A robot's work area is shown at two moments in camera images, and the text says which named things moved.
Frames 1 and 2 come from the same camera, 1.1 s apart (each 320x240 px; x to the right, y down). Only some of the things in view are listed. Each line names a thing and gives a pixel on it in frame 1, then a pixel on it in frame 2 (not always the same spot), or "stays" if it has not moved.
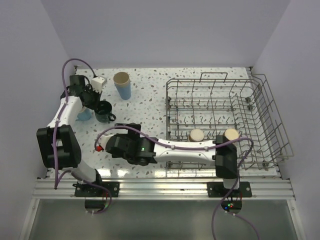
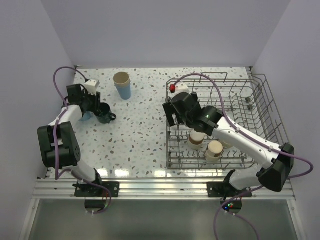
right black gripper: x=131 y=133 → x=170 y=110
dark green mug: x=102 y=114 stays
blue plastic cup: x=125 y=92 stays
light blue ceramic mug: x=85 y=115 stays
